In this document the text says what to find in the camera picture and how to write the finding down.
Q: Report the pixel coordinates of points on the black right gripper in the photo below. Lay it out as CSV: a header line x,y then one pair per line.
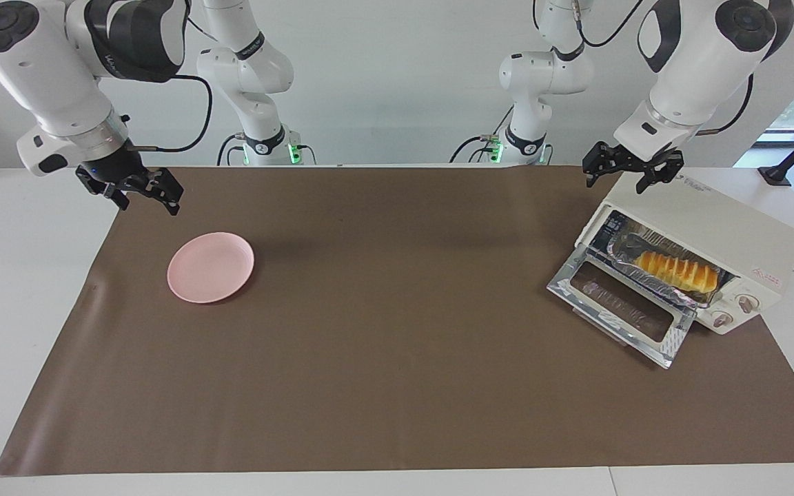
x,y
116,172

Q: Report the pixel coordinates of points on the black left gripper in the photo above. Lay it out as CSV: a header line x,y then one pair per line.
x,y
635,164

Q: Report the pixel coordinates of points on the aluminium foil tray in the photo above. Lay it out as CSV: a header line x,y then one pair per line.
x,y
628,262

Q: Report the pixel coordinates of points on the yellow sliced bread loaf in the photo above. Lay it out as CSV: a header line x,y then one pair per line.
x,y
679,272

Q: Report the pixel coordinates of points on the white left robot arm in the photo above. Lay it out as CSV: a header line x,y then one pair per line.
x,y
700,62

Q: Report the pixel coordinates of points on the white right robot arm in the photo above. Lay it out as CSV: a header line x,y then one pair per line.
x,y
45,76

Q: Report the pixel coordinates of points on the cream toaster oven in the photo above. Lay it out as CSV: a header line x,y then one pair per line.
x,y
735,227

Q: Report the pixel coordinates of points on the beige oven knob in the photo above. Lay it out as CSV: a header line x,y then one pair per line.
x,y
722,319
747,302

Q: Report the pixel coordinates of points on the glass oven door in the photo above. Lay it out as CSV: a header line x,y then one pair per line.
x,y
673,341

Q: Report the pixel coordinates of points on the pink round plate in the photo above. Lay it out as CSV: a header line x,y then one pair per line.
x,y
211,267

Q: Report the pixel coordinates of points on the brown table mat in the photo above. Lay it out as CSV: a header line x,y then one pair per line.
x,y
397,386

